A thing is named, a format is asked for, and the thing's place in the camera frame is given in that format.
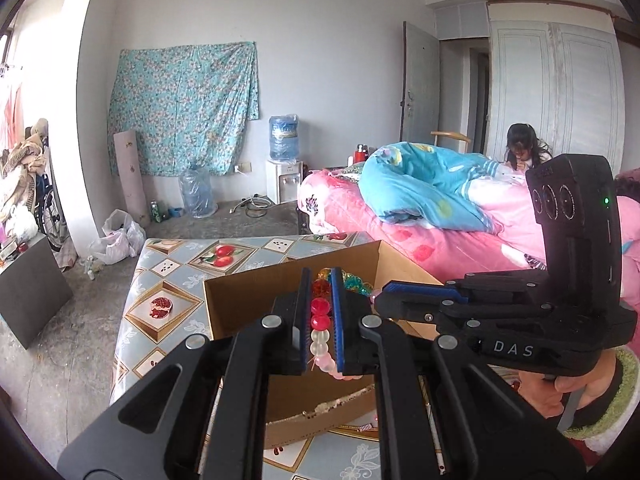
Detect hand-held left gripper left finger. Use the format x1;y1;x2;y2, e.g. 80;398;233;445
56;267;313;480

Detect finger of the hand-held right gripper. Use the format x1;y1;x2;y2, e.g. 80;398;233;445
372;294;546;337
381;270;547;307

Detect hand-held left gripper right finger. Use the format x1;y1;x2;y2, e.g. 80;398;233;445
330;267;586;480

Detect colourful beaded bracelet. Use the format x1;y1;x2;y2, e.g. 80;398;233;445
307;267;374;383

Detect brown cardboard box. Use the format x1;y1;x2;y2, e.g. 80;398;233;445
204;240;446;451

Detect person's right forearm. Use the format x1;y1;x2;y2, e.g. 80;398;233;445
557;345;640;467

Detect person's right hand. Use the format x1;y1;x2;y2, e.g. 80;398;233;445
520;349;619;419

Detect pink bed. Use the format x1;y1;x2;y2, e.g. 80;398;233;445
297;160;640;356

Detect blue quilt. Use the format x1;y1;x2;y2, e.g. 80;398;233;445
359;141;526;233

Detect white water dispenser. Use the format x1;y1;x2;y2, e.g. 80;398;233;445
265;159;304;205

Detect fruit print tablecloth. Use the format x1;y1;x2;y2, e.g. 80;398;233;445
110;232;526;480

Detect white wardrobe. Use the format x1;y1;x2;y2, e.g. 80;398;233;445
487;2;626;181

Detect wooden chair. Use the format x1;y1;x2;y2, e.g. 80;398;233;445
431;131;472;153

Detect clear empty water jug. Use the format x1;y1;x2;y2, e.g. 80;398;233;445
178;160;218;219

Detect blue water bottle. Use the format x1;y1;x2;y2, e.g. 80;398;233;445
269;114;300;162

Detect white plastic bag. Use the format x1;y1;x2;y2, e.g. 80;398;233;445
90;209;147;265

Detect grey door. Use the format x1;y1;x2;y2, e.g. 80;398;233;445
400;21;441;143

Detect grey cabinet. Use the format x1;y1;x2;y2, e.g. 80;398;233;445
0;235;73;348

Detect wheelchair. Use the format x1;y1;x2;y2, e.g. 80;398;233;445
32;135;68;252

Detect pile of clothes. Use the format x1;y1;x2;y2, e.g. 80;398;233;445
0;119;51;241

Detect hanging clothes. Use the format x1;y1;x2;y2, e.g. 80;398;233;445
0;80;23;151

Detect cable on floor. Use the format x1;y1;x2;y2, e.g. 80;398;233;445
227;195;273;218

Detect teal floral wall cloth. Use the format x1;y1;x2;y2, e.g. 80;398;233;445
107;41;261;177

